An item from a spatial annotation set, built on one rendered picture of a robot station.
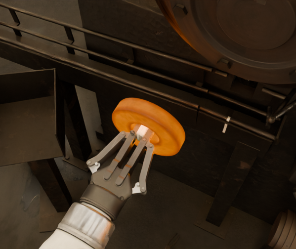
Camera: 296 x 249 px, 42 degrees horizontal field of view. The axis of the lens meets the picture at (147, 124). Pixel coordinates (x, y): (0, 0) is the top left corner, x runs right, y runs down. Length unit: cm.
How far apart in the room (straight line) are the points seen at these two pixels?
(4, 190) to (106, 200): 108
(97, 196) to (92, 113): 116
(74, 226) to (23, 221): 99
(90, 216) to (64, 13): 173
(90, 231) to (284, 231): 57
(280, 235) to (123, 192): 50
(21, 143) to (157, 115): 48
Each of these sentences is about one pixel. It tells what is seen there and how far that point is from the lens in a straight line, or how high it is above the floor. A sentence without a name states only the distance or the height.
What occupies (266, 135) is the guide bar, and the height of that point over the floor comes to 71.
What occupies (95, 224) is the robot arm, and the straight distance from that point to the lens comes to 67.
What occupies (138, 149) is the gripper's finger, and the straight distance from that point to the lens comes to 74.
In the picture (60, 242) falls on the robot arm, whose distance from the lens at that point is 67.
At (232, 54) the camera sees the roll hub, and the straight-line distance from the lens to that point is 68.
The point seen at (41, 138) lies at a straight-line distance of 108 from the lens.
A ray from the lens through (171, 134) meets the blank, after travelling 73.
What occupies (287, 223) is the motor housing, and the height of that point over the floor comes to 53.
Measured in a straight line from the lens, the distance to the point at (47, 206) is 164.
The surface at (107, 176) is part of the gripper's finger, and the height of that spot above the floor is 86.
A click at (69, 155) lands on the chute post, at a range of 172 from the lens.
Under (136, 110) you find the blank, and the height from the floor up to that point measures 90.
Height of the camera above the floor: 151
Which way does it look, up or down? 58 degrees down
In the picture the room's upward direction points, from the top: straight up
